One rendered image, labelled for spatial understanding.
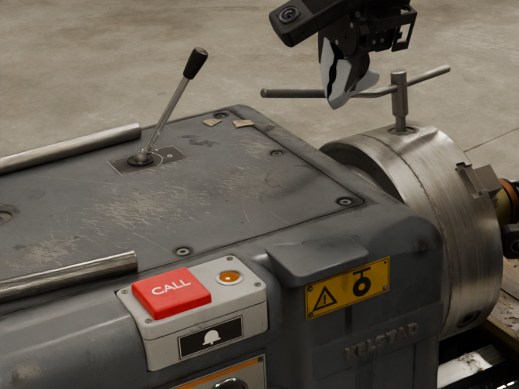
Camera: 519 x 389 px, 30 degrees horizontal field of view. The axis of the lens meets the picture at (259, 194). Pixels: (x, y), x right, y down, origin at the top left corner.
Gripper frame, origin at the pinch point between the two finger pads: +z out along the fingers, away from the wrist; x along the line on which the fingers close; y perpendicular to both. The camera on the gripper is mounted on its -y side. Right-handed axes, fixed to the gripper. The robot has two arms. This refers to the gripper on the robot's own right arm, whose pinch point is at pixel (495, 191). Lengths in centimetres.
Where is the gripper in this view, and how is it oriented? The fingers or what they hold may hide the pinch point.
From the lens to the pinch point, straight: 154.3
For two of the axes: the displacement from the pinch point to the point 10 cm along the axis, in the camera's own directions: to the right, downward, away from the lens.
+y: 8.8, -2.5, 4.1
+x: -0.4, -8.9, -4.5
